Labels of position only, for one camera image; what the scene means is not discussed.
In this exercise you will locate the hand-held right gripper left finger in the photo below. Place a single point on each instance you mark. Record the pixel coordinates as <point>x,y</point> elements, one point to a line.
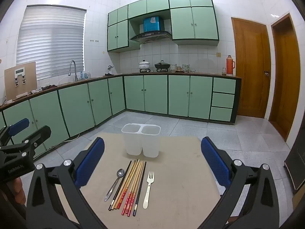
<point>91,162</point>

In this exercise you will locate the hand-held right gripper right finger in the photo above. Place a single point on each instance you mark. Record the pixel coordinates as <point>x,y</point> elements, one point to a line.
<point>214,162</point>

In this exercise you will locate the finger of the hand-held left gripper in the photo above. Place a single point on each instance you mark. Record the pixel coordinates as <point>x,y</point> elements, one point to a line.
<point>38,136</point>
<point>19,125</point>

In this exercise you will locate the metal spoon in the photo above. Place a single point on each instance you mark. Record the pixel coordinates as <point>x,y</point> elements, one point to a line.
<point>120,172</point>

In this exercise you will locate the row of chopsticks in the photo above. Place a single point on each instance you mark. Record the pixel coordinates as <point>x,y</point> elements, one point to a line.
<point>129,186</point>

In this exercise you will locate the white two-compartment utensil holder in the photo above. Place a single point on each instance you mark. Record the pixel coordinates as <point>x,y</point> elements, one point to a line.
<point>133,143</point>

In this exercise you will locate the white plastic fork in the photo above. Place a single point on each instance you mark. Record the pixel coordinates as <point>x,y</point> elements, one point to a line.
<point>146,195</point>

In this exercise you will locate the person's left hand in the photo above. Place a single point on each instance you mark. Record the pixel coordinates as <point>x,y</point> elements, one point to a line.
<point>19,190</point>

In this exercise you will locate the brown board with scale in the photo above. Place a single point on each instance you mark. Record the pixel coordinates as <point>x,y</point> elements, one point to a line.
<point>12,85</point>

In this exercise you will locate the green base cabinet run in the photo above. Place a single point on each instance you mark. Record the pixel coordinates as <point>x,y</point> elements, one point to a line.
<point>178,95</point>
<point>71,107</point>

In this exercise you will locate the metal kitchen faucet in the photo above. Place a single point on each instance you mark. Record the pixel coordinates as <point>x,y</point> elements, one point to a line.
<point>75,72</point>

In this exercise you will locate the bottles by sink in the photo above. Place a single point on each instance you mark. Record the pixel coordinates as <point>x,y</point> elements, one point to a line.
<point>85,75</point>

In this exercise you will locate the black box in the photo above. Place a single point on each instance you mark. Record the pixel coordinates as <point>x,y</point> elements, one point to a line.
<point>297,167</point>

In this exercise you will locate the white window blind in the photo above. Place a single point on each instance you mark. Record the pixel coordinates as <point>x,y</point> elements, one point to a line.
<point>47,40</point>

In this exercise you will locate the glass jar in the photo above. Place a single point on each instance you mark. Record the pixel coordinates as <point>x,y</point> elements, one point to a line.
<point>223,72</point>

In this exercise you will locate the small metal tap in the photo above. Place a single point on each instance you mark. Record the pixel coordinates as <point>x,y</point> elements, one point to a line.
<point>110,67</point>

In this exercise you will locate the red thermos flask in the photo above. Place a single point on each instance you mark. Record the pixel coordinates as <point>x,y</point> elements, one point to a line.
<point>229,66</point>

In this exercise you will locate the wooden door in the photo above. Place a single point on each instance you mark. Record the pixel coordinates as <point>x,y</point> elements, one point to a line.
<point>250,71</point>
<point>286,76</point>

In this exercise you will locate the gas stove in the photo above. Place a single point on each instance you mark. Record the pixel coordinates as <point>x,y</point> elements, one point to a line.
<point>145,70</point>

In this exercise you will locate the black wok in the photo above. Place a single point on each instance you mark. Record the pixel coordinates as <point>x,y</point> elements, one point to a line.
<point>162,66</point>

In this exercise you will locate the white cooking pot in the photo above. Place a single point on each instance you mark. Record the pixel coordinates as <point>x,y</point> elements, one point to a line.
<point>144,65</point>

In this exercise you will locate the wall hooks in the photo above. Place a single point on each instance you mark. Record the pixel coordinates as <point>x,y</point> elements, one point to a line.
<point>94,41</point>

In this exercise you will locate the green wall cabinet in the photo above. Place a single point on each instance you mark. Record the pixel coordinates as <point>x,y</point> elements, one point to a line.
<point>118,33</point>
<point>193,21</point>
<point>149,4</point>

